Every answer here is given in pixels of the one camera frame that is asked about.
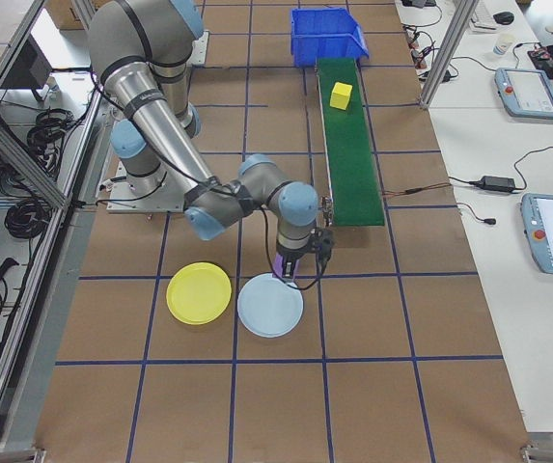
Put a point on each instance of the white desk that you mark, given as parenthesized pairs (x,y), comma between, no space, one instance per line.
(498,144)

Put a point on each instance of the blue plastic bin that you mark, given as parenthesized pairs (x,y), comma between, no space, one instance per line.
(329,48)

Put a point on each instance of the white paper cup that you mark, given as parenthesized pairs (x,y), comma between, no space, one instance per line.
(504,47)

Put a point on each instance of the aluminium V-shaped frame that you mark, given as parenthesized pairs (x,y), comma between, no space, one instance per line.
(25,166)

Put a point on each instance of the black computer mouse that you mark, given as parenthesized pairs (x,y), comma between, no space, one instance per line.
(504,17)

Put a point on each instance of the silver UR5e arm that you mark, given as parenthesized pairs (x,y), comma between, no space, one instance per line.
(160,120)

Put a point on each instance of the aluminium extrusion post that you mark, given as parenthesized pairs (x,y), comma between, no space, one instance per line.
(444,58)

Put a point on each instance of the white square base plate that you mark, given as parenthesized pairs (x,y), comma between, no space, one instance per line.
(126,206)
(202,48)

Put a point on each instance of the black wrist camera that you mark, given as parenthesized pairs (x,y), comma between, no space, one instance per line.
(324,246)

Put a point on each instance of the brown cardboard box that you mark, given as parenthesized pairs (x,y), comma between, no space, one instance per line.
(68,14)

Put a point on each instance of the dark grey electronics box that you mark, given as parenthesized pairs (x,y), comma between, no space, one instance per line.
(27,65)

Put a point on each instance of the small circuit board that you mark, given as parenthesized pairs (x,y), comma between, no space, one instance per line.
(423,65)
(418,38)

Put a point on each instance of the yellow plate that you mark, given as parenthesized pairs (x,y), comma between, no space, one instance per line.
(199,293)

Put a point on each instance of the green conveyor belt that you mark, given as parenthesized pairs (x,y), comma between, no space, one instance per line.
(351,154)

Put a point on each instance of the light blue plate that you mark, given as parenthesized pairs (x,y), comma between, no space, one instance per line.
(270,311)

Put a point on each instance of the black red electronics board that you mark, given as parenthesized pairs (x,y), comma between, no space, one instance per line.
(544,54)

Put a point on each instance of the yellow foam block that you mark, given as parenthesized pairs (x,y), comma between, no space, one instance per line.
(341,95)

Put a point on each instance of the black power adapter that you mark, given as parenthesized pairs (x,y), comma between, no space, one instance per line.
(446,76)
(498,182)

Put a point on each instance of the purple foam block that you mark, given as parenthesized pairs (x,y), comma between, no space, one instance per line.
(277,267)

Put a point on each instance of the white keyboard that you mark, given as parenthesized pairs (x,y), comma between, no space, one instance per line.
(483,17)

